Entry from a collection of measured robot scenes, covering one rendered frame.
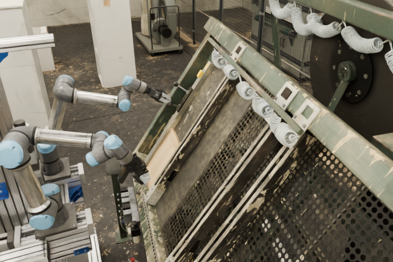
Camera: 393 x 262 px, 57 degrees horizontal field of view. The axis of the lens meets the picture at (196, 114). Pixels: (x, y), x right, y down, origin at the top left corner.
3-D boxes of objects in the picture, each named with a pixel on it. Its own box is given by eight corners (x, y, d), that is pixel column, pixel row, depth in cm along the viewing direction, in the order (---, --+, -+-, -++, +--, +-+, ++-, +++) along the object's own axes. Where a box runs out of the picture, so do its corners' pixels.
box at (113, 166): (106, 167, 297) (103, 150, 288) (120, 165, 300) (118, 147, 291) (107, 176, 287) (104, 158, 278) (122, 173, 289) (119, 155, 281)
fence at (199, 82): (145, 166, 276) (141, 165, 274) (213, 62, 249) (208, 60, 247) (146, 171, 272) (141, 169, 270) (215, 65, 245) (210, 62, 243)
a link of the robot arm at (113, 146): (102, 138, 176) (116, 130, 175) (114, 152, 182) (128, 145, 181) (101, 148, 169) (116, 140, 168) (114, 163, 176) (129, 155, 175)
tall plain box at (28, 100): (9, 120, 515) (-29, -7, 430) (53, 113, 534) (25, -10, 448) (4, 155, 442) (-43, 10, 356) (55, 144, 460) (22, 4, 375)
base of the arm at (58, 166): (41, 178, 241) (37, 166, 236) (41, 165, 253) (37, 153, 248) (64, 172, 245) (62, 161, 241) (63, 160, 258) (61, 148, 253)
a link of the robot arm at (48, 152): (38, 163, 238) (34, 146, 232) (42, 152, 250) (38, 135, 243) (57, 161, 240) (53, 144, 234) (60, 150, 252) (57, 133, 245)
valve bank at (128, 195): (117, 203, 286) (114, 179, 274) (135, 200, 289) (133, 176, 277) (123, 253, 244) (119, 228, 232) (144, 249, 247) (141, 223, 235)
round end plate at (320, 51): (296, 105, 241) (314, -21, 202) (303, 104, 242) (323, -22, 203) (377, 179, 173) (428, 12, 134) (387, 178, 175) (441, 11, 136)
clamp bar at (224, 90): (152, 197, 246) (121, 188, 235) (252, 50, 212) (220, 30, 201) (155, 207, 238) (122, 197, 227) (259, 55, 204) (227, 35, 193)
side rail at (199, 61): (147, 151, 300) (135, 147, 295) (220, 37, 269) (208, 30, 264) (148, 155, 295) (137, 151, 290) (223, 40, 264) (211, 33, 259)
